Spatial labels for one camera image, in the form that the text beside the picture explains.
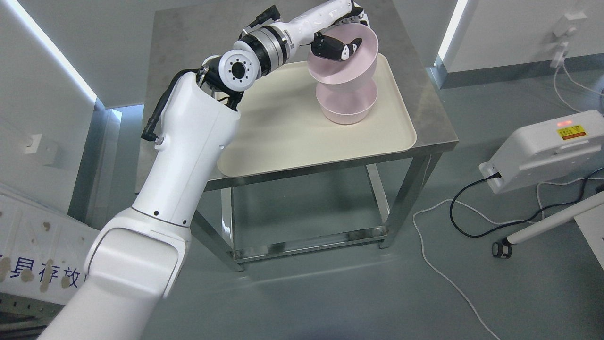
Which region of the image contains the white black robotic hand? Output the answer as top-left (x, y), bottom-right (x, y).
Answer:
top-left (278, 0), bottom-right (369, 62)

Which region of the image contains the pink bowl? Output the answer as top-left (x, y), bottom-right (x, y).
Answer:
top-left (315, 80), bottom-right (378, 125)
top-left (307, 23), bottom-right (379, 89)

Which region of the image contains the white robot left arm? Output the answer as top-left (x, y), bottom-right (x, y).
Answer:
top-left (40, 22), bottom-right (315, 340)

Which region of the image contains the beige plastic tray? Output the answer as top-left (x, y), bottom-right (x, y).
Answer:
top-left (217, 54), bottom-right (417, 178)

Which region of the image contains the stainless steel table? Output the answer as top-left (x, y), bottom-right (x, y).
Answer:
top-left (136, 0), bottom-right (459, 272)

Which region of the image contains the white device with warning label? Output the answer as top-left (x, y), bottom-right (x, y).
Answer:
top-left (478, 110), bottom-right (604, 194)

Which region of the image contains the white stand leg with caster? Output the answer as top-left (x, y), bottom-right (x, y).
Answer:
top-left (492, 191), bottom-right (604, 264)

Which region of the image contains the white wall plug adapter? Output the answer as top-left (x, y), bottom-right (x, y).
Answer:
top-left (550, 11), bottom-right (587, 69)

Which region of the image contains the white floor cable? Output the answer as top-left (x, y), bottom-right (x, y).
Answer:
top-left (413, 177), bottom-right (604, 340)

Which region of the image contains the white wall socket left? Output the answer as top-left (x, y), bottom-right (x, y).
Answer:
top-left (24, 134), bottom-right (59, 166)

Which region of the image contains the black power cable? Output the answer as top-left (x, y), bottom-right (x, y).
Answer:
top-left (450, 165), bottom-right (604, 238)

